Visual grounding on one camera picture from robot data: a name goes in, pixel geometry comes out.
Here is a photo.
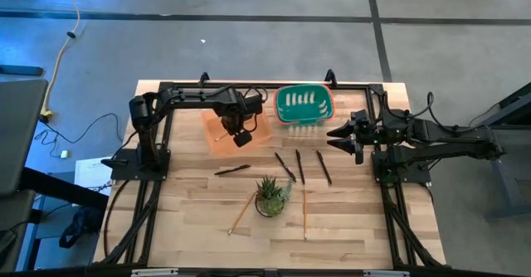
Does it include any thin black floor cable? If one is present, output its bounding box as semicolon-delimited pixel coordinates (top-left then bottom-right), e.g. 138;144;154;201
33;111;128;158

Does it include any black aluminium table frame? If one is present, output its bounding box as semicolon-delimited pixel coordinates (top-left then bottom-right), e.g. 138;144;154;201
93;80;447;270

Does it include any yellow floor cable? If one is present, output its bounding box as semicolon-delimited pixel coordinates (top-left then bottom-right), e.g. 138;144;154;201
40;0;81;119

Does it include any black desk beam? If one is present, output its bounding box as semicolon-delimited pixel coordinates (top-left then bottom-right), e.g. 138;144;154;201
18;167;110;211

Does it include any dark flat bar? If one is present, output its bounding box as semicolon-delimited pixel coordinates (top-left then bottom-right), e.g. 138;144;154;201
0;64;46;78

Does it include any green slotted plastic basket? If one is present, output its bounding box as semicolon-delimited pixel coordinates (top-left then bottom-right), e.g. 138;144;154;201
273;84;336;126

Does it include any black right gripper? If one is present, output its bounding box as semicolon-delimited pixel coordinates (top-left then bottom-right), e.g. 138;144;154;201
326;109;383;166

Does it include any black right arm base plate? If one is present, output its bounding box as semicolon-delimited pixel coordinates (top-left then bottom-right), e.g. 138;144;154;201
372;150;432;185

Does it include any grey metal desk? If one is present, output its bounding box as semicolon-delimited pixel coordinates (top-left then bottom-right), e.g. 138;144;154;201
468;81;531;220

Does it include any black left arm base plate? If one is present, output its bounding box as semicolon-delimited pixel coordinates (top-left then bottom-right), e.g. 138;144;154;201
100;148;172;182

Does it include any black bag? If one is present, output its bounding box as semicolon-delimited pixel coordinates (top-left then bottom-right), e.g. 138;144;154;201
58;206;105;250

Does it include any orange plastic tray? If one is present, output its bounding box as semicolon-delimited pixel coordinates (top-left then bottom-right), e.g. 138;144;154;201
201;97;274;158

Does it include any white paper sheet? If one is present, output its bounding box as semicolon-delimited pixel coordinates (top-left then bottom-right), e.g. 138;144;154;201
74;156;114;197

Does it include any succulent plant in black pot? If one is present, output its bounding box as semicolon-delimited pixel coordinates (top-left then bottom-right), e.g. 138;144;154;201
254;176;294;219

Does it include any silver metal bracket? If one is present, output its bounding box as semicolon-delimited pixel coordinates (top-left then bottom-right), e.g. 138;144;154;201
130;268;179;277
363;270;411;277

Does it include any black pen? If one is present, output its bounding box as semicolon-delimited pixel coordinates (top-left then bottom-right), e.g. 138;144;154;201
214;163;252;178
274;151;298;183
316;149;334;186
295;148;306;186

